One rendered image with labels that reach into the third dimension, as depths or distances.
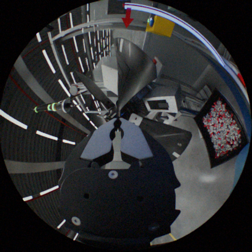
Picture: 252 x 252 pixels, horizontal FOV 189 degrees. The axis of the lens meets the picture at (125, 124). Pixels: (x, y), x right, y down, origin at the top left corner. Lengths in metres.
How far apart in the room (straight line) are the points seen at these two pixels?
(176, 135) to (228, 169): 1.07
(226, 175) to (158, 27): 1.41
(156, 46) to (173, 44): 0.20
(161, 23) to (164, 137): 0.51
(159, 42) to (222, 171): 1.60
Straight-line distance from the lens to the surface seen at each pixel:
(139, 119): 0.36
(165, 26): 0.45
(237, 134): 0.33
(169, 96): 0.28
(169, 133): 0.32
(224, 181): 1.33
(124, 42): 0.17
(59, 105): 0.46
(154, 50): 0.96
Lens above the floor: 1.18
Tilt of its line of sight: 4 degrees down
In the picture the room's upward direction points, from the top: 88 degrees counter-clockwise
